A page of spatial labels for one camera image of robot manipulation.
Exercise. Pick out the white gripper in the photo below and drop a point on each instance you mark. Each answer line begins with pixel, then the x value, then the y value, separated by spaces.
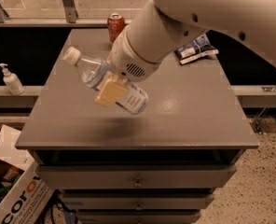
pixel 128 61

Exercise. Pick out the blue label plastic water bottle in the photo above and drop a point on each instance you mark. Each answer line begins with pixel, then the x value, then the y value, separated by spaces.
pixel 92 72

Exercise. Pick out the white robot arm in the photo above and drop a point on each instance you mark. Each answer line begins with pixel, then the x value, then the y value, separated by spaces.
pixel 163 26

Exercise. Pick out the white pump dispenser bottle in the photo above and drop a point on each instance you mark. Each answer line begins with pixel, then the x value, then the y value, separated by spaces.
pixel 12 81

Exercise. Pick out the red soda can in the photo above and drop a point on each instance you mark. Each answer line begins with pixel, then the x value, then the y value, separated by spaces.
pixel 116 24

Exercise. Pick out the grey drawer cabinet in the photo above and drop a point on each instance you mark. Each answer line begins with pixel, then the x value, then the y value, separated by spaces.
pixel 192 118

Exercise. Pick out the blue white snack bag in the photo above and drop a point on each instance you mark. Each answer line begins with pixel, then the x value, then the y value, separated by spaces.
pixel 197 49

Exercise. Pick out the top grey drawer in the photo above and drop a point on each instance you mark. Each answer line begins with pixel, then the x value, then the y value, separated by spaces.
pixel 136 177

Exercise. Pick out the grey drawer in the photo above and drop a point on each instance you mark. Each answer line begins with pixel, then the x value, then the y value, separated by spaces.
pixel 137 201
pixel 136 177
pixel 138 217

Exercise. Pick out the middle grey drawer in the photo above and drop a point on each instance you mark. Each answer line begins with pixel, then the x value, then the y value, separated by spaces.
pixel 137 201

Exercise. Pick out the bottom grey drawer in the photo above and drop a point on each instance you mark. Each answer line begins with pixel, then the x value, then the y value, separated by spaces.
pixel 138 217

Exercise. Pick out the white cardboard box orange letters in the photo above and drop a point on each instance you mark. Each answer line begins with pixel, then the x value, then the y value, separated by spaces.
pixel 23 194

